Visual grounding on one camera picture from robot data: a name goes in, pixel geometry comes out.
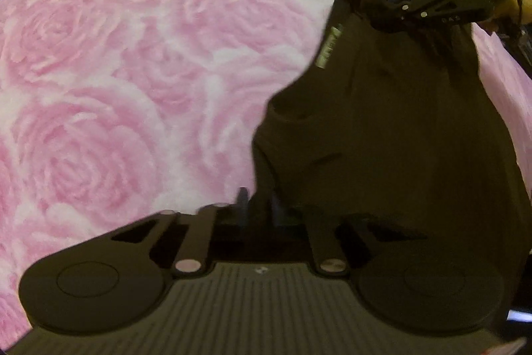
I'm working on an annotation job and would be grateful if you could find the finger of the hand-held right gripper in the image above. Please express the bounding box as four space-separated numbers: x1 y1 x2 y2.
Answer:
383 0 496 24

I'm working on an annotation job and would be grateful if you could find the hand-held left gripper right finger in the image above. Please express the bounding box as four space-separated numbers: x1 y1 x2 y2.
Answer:
268 193 427 278

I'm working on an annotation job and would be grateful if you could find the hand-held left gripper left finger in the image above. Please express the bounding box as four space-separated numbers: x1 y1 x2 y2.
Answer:
110 188 252 277

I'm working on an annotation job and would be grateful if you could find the black t-shirt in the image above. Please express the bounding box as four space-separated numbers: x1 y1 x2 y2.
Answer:
249 0 532 310

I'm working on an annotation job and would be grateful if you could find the pink rose blanket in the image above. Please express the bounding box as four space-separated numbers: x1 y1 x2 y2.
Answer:
0 0 532 339

